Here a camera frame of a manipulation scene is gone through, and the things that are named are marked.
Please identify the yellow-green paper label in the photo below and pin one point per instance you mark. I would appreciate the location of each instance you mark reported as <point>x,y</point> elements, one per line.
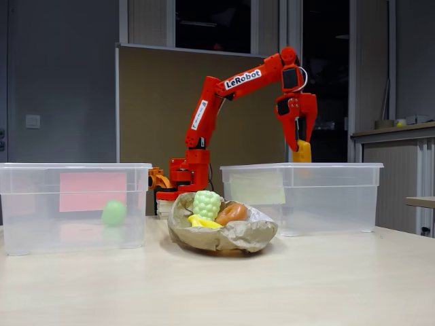
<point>255,188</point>

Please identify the orange toy waffle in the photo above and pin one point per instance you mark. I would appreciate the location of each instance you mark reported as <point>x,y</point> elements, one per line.
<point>302,153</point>

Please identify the wooden base block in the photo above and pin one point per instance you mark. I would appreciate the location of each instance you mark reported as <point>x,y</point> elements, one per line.
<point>164,208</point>

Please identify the orange-red gripper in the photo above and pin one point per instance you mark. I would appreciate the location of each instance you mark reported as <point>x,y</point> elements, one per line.
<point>303,106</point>

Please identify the yellow toy bananas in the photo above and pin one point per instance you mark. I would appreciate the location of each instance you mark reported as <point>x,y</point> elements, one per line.
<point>204,222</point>

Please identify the light orange printed part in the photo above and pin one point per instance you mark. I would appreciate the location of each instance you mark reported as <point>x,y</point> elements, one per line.
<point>158,178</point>

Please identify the white light switch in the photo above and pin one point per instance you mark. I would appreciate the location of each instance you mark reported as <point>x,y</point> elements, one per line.
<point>33,121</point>

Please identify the brown-orange toy donut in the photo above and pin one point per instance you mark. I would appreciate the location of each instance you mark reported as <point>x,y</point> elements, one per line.
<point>234,214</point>

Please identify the small side table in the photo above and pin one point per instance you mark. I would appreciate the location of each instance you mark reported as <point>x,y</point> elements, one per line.
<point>421,201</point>

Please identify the light green toy grapes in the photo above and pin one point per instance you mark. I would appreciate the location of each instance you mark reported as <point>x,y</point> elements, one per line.
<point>206,203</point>

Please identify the green toy apple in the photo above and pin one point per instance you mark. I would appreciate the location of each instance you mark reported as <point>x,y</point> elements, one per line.
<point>113,213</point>

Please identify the brown pin board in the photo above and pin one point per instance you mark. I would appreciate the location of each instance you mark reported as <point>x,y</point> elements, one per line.
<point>149,102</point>

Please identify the pink paper label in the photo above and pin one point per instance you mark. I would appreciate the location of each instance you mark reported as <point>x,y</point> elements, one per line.
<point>91,186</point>

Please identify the grey shutter cabinet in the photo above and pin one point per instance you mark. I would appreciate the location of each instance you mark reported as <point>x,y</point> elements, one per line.
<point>391,169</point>

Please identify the crumpled brown paper bag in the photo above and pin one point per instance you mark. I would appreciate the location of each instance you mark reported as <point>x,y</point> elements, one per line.
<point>231,236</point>

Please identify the orange-red robot arm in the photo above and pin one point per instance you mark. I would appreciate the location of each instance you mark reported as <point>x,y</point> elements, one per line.
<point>204,115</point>

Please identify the clear plastic bin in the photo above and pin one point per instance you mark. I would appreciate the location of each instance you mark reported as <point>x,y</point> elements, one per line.
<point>34,224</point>
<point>333,203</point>

